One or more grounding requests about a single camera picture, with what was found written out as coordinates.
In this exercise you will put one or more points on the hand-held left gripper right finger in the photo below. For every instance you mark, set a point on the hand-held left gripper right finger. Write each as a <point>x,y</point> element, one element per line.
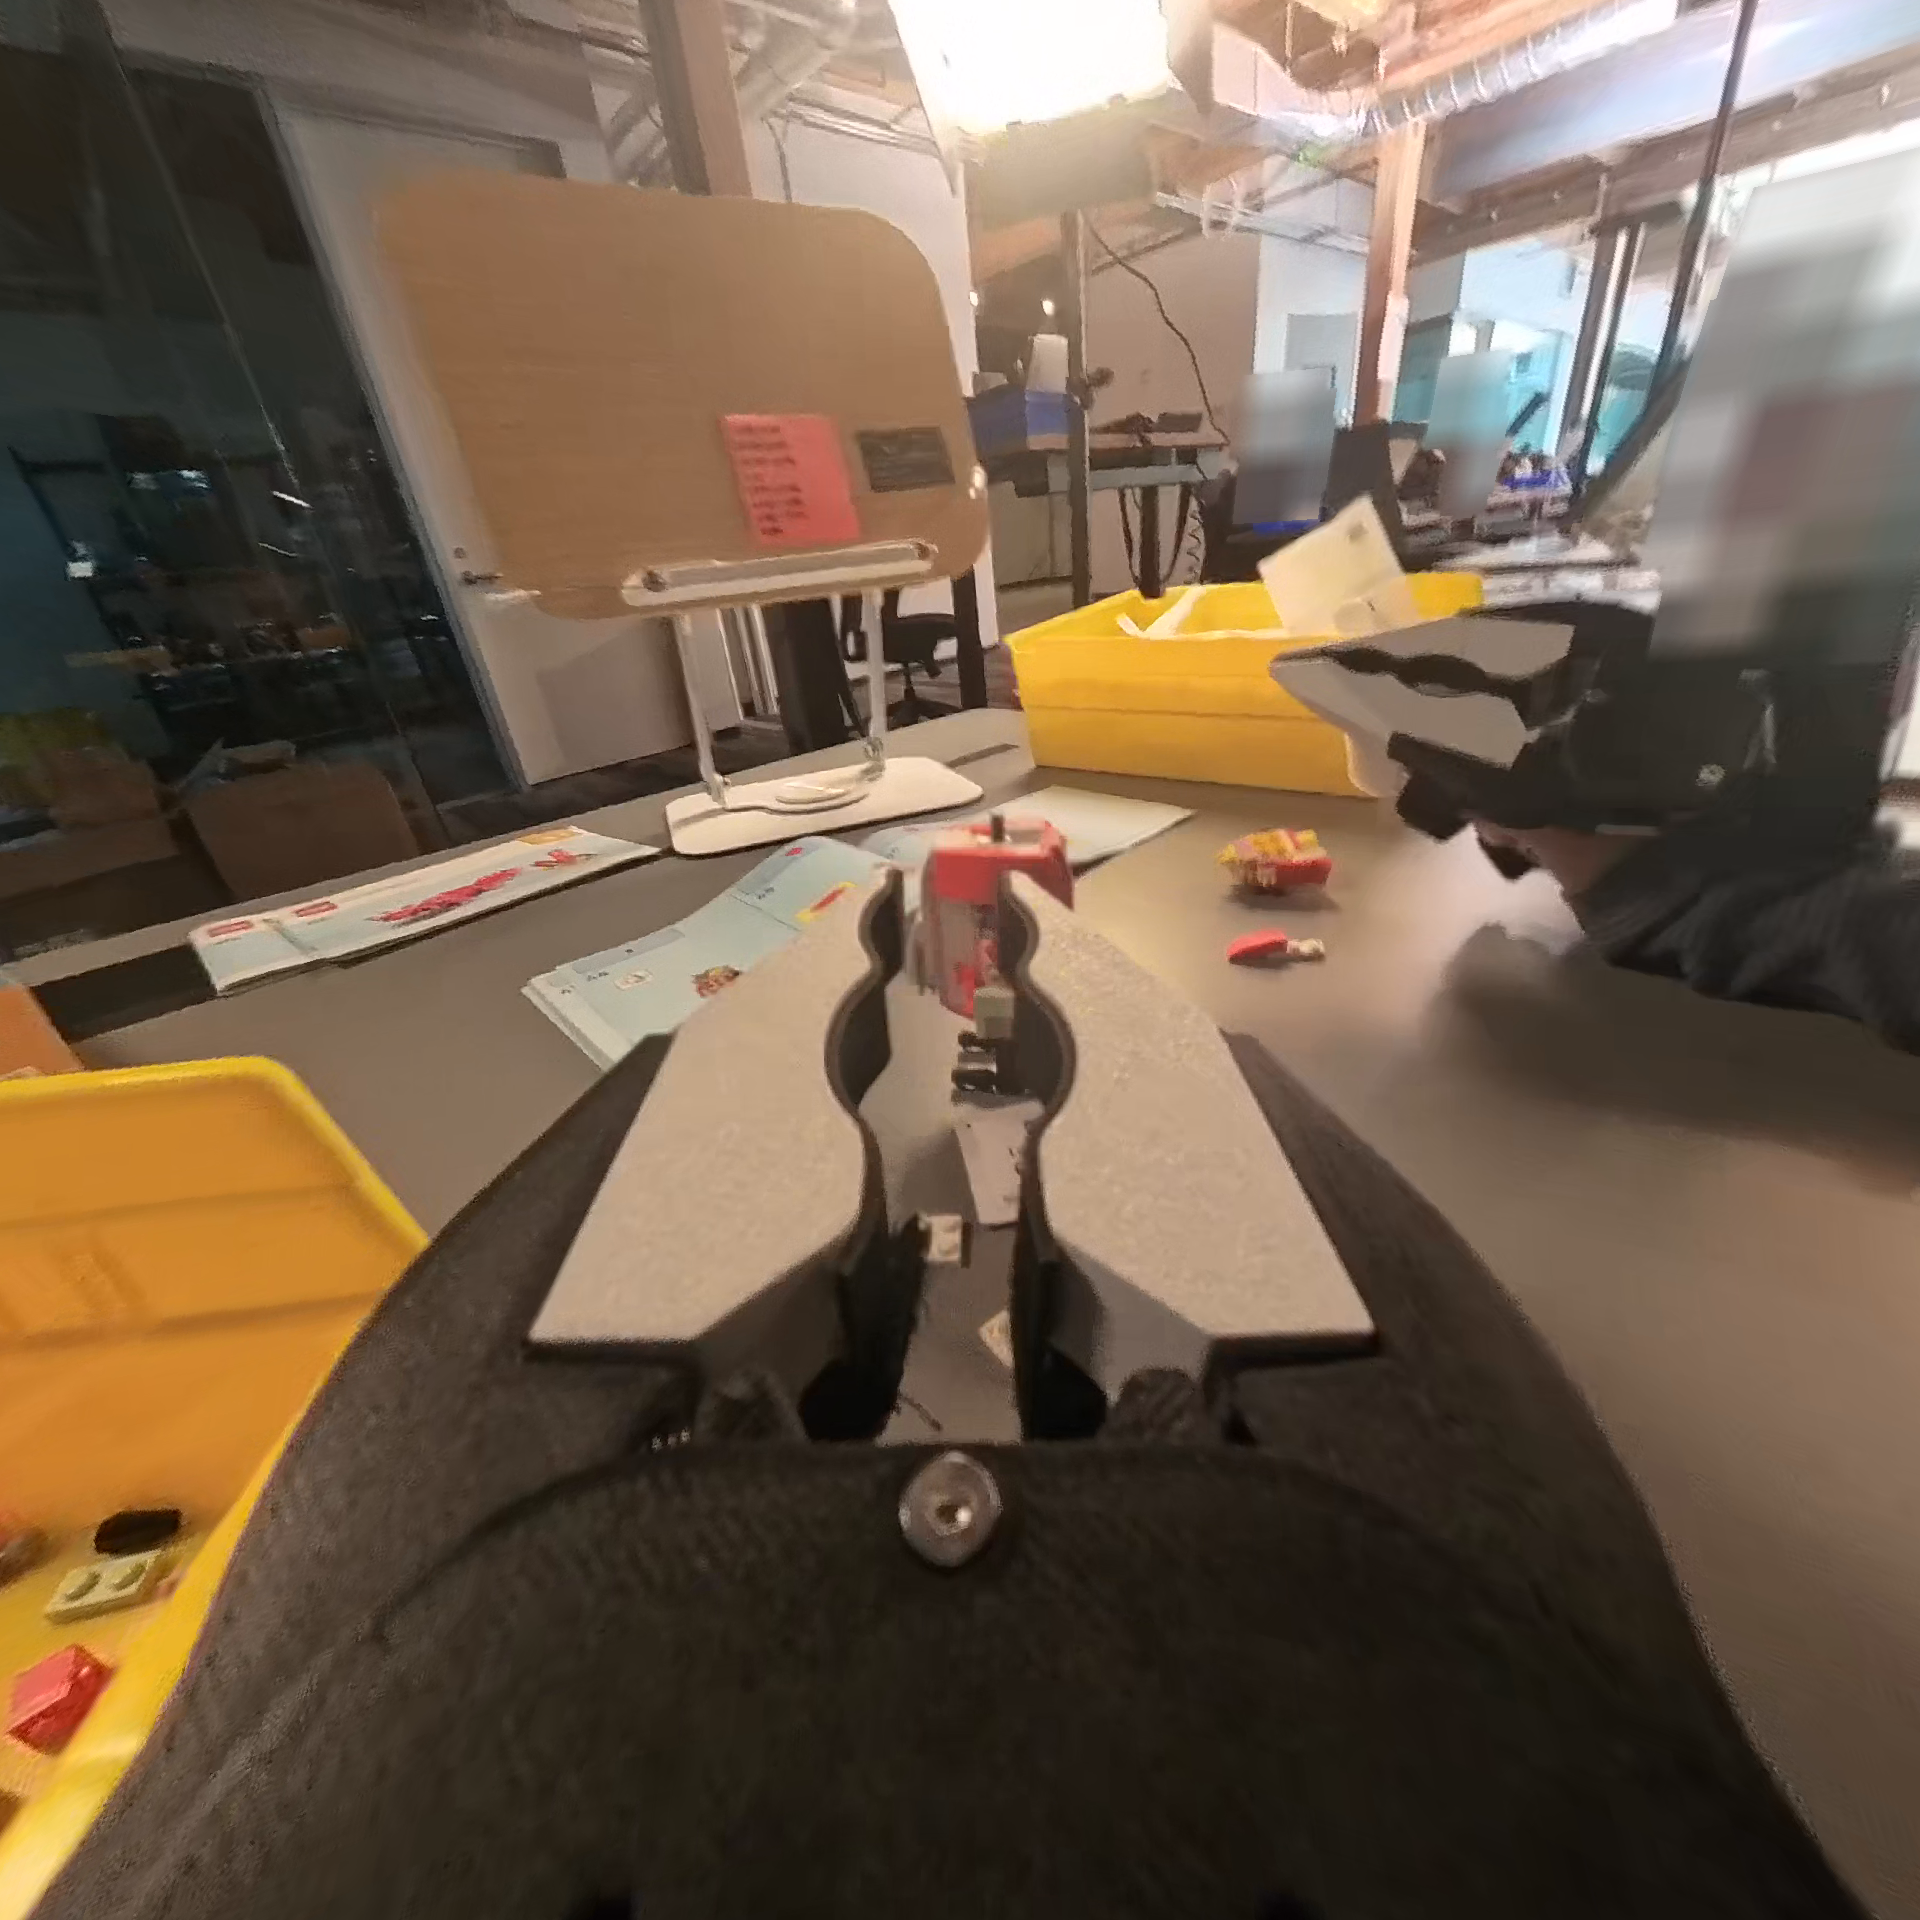
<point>1184,1185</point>

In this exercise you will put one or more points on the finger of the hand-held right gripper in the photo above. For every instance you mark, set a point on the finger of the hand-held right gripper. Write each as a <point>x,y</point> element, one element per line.
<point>1477,647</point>
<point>1395,712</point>

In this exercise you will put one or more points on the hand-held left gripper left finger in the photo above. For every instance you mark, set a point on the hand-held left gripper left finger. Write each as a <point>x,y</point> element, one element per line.
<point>719,1173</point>

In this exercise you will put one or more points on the red toy brick model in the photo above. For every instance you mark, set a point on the red toy brick model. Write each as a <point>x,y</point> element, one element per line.
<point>982,899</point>

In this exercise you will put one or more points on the person's right forearm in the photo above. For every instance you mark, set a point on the person's right forearm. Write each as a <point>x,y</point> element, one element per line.
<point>1769,941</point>

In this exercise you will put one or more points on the white paper bag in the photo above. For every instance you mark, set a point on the white paper bag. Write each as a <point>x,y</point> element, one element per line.
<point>1340,562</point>

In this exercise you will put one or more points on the yellow and red brick assembly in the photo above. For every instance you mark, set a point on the yellow and red brick assembly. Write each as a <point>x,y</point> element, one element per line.
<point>1276,865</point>

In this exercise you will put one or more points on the open instruction booklet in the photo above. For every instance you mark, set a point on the open instruction booklet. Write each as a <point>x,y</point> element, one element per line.
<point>675,961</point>

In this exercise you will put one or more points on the small white toy brick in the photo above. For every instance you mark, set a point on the small white toy brick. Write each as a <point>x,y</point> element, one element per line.
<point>998,1336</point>
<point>945,1237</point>

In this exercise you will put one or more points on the yellow plastic bin with papers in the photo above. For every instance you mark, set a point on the yellow plastic bin with papers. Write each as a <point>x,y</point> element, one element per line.
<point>1154,699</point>

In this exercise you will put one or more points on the small red toy brick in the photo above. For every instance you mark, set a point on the small red toy brick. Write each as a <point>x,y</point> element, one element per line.
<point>1267,946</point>

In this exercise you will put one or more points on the long instruction booklet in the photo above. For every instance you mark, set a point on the long instruction booklet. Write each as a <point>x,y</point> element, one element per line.
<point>406,899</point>

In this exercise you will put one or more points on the blue storage bin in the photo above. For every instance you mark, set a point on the blue storage bin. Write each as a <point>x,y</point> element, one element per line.
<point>1027,417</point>

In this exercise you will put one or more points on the black office chair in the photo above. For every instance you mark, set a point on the black office chair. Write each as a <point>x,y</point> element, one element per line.
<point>909,647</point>

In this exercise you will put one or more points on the cardboard box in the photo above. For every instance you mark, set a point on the cardboard box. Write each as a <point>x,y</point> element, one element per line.
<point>301,822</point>

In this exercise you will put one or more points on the yellow plastic bin with bricks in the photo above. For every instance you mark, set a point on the yellow plastic bin with bricks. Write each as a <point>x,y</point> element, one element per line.
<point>167,1244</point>

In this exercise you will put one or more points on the pink sticky note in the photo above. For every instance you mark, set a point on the pink sticky note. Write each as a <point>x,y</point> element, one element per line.
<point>786,479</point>

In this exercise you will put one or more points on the black toy brick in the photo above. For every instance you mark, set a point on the black toy brick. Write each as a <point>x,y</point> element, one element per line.
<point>137,1528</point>

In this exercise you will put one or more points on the pale green toy brick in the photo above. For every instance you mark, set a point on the pale green toy brick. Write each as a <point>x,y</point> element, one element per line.
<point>104,1584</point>

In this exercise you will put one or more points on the wooden book stand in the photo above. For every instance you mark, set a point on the wooden book stand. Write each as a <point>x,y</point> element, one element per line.
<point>629,391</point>

